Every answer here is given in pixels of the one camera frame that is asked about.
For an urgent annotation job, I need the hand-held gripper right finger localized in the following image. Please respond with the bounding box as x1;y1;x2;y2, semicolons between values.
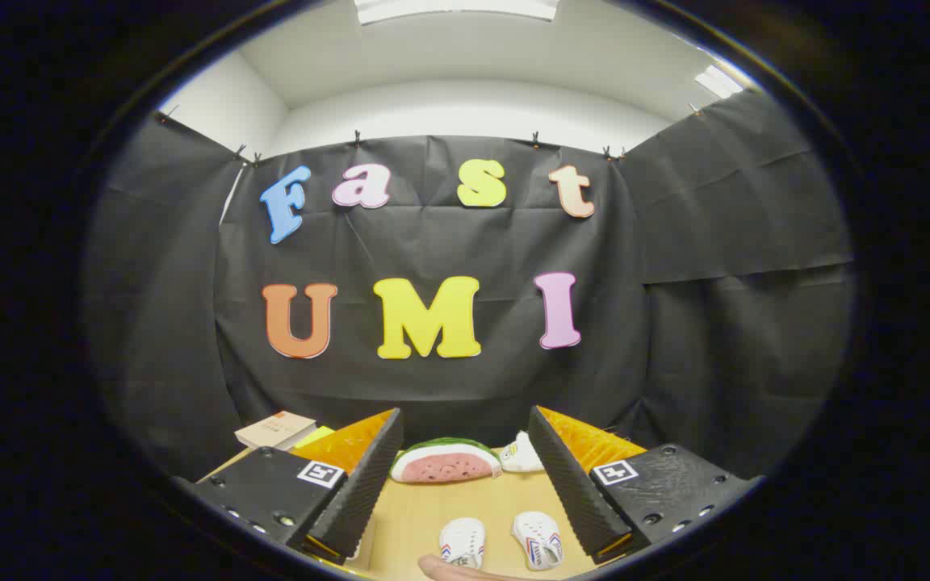
527;405;765;566

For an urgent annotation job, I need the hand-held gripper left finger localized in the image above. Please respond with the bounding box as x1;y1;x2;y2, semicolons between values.
189;408;405;566

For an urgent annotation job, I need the white canvas shoe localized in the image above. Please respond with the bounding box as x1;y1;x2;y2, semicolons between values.
438;517;487;571
511;510;564;572

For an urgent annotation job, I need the white plush toy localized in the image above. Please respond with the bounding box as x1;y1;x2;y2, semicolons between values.
500;430;545;474

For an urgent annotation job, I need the yellow book with red circle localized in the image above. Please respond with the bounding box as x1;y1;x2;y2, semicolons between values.
294;425;337;451

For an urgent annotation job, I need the watermelon slice plush toy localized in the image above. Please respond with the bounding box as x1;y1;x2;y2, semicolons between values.
390;437;504;484

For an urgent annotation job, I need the beige book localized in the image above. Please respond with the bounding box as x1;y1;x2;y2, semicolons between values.
234;411;317;450

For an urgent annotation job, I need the ceiling light panel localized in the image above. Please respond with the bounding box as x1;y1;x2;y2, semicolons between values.
693;65;744;100
354;0;560;25

